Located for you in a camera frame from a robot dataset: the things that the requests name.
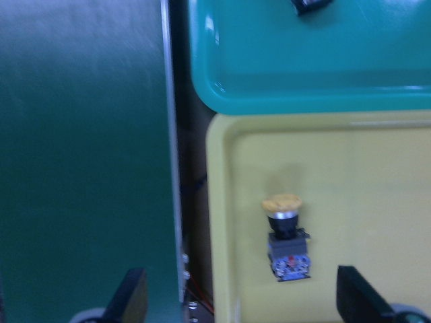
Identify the green push button switch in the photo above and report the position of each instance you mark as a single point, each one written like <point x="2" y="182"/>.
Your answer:
<point x="302" y="7"/>

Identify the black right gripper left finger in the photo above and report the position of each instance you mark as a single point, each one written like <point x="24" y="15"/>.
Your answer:
<point x="130" y="301"/>

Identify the green plastic tray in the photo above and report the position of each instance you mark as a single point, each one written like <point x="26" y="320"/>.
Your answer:
<point x="261" y="57"/>

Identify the yellow plastic tray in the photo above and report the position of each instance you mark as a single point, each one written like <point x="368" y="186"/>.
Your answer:
<point x="364" y="180"/>

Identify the yellow push button switch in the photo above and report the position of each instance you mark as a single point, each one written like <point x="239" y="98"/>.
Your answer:
<point x="287" y="242"/>

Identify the green conveyor belt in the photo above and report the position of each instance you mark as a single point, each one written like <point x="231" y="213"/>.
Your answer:
<point x="86" y="189"/>

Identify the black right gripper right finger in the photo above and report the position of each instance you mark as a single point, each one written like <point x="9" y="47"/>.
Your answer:
<point x="357" y="300"/>

